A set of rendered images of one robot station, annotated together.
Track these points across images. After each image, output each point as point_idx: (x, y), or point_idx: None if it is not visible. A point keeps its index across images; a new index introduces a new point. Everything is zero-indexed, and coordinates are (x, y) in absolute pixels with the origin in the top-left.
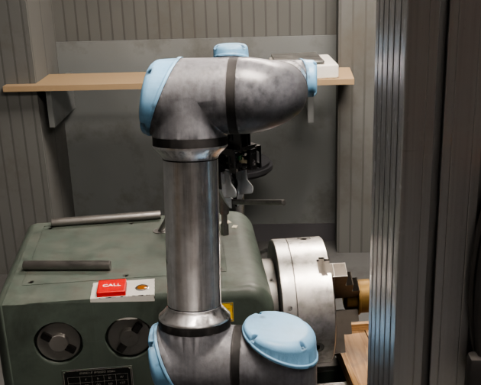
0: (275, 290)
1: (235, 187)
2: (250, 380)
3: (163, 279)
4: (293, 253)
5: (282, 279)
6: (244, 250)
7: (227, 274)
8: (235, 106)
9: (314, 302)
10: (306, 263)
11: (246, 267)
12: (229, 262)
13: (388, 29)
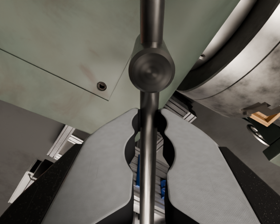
0: (195, 66)
1: (164, 150)
2: None
3: (10, 65)
4: (249, 77)
5: (197, 90)
6: (177, 51)
7: (103, 108)
8: None
9: (209, 107)
10: (241, 98)
11: (138, 106)
12: (127, 77)
13: None
